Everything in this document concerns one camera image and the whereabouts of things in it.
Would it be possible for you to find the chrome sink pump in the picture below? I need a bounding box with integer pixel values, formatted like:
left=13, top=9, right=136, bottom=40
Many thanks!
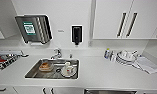
left=67, top=53, right=73, bottom=60

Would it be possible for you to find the black soap dispenser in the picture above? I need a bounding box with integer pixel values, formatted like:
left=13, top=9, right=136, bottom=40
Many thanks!
left=71, top=24, right=84, bottom=46

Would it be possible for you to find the white mug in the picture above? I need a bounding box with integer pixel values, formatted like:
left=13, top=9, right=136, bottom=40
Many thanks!
left=63, top=61, right=74, bottom=74

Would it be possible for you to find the chrome faucet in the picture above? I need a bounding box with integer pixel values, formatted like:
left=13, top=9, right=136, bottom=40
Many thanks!
left=49, top=48, right=63, bottom=61

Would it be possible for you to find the white plate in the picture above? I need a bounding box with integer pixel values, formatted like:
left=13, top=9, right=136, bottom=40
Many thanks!
left=60, top=66, right=78, bottom=79

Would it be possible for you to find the dish soap bottle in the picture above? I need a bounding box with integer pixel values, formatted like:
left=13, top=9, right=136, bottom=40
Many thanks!
left=103, top=48, right=112, bottom=61

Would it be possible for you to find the sink drain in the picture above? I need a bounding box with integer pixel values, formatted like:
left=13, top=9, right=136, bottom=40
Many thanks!
left=54, top=68, right=63, bottom=75

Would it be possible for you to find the small white bottle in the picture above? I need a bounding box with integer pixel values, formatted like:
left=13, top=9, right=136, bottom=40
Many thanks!
left=110, top=51, right=118, bottom=62

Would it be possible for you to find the orange food container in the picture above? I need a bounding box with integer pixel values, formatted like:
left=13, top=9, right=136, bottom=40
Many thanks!
left=38, top=61, right=55, bottom=73

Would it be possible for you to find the steel paper towel dispenser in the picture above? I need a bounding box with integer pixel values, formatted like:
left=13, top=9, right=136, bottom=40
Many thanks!
left=14, top=13, right=54, bottom=46

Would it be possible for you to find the white sink base cabinet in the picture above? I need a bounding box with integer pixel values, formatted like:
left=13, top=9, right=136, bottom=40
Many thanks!
left=12, top=86, right=85, bottom=94

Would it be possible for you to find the white cup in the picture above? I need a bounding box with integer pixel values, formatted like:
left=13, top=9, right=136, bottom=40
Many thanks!
left=120, top=49, right=131, bottom=59

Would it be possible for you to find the stack of white plates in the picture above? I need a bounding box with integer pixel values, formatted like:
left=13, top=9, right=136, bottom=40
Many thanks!
left=115, top=50, right=139, bottom=66

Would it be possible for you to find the stainless steel sink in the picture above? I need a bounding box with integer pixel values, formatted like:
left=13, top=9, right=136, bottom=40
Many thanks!
left=24, top=58, right=80, bottom=80

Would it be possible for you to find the dish drying rack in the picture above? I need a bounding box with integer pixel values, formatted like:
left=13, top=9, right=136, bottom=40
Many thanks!
left=0, top=49, right=29, bottom=73

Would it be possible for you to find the red kitchen item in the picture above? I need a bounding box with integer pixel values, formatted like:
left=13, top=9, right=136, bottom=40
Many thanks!
left=0, top=54, right=8, bottom=64

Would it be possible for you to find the white drawer stack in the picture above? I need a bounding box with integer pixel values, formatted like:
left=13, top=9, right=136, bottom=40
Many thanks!
left=0, top=85, right=15, bottom=94
left=137, top=89, right=157, bottom=94

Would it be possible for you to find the white wall outlet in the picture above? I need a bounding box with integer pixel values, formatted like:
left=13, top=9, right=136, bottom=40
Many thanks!
left=87, top=39, right=94, bottom=48

